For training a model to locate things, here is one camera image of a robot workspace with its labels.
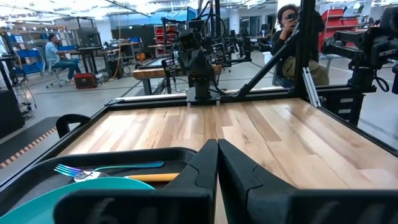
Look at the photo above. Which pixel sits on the blue storage bins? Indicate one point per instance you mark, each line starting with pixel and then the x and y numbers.
pixel 31 67

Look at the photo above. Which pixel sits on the iridescent blue fork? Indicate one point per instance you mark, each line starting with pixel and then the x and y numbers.
pixel 140 165

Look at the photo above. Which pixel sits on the black phone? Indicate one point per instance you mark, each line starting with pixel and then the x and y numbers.
pixel 292 16

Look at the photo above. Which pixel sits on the shelf with red bins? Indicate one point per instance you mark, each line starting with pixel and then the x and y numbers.
pixel 334 15
pixel 160 32

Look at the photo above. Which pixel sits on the red tool bag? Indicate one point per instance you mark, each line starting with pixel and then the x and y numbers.
pixel 85 81

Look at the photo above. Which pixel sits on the wooden workbench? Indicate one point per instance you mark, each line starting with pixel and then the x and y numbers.
pixel 149 73

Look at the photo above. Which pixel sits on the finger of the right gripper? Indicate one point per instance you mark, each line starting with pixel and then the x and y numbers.
pixel 170 67
pixel 219 54

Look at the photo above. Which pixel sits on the black curved bracket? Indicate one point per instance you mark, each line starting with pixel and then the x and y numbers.
pixel 62 123

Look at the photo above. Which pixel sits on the black rig frame post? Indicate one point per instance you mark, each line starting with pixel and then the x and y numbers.
pixel 306 46

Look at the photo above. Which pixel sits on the black striped floor mat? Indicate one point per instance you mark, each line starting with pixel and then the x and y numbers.
pixel 25 140

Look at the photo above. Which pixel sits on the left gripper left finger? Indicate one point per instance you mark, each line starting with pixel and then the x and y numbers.
pixel 202 174

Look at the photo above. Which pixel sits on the person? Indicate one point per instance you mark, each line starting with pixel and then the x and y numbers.
pixel 318 73
pixel 51 51

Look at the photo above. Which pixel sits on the black plastic tray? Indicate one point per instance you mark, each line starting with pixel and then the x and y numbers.
pixel 37 174

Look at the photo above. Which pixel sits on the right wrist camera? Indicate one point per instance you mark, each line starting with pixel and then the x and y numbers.
pixel 188 39

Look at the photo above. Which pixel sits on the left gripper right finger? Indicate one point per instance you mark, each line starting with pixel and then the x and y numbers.
pixel 242 186

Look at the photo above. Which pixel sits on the office chair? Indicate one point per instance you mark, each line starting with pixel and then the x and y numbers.
pixel 56 73

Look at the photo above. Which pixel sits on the black background robot arm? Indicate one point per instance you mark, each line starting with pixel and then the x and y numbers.
pixel 370 49

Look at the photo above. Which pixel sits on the teal plate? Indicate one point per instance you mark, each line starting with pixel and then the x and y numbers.
pixel 37 208

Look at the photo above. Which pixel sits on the black table frame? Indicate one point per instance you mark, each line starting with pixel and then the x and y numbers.
pixel 146 104

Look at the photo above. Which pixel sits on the black drawer cabinet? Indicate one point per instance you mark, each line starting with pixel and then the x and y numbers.
pixel 354 107

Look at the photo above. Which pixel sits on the silver metal bracket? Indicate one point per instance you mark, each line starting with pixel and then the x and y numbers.
pixel 311 88

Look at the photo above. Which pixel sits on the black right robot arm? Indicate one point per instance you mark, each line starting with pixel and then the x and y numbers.
pixel 202 88

